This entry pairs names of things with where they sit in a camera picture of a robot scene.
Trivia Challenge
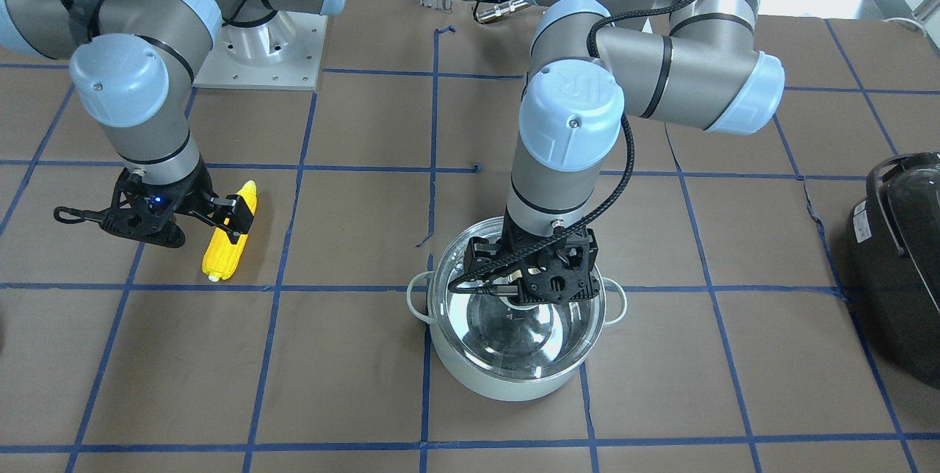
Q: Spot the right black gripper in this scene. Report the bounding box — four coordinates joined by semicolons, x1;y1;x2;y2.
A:
98;165;247;248

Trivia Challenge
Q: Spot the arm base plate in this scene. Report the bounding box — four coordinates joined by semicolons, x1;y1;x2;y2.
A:
194;12;328;91

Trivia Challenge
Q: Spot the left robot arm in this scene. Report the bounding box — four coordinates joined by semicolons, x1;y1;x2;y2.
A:
446;0;785;305

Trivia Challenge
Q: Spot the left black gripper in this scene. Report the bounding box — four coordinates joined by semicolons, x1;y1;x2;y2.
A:
466;220;600;306

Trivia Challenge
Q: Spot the glass pot lid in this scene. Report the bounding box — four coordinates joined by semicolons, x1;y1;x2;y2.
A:
430;217;607;382

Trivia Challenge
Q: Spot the silver cable connector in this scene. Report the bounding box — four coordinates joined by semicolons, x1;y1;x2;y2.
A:
474;0;531;25

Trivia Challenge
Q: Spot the black rice cooker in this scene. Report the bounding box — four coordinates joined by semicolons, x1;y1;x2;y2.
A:
848;151;939;387

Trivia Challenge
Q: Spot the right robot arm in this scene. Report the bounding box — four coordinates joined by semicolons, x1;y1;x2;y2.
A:
1;0;346;248

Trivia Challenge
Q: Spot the yellow toy corn cob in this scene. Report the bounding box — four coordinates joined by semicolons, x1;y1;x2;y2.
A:
201;181;258;282

